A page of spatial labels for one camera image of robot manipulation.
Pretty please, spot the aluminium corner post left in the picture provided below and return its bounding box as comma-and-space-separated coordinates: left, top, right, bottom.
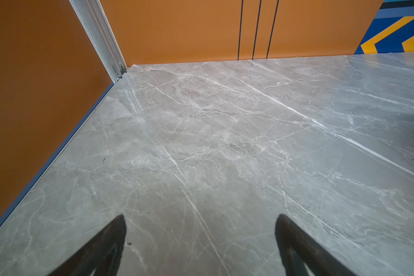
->
70, 0, 128, 83

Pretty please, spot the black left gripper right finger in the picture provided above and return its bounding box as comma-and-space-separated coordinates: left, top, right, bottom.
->
275, 214, 354, 276

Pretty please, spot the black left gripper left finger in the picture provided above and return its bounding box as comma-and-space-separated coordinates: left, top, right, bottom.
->
50, 215, 127, 276

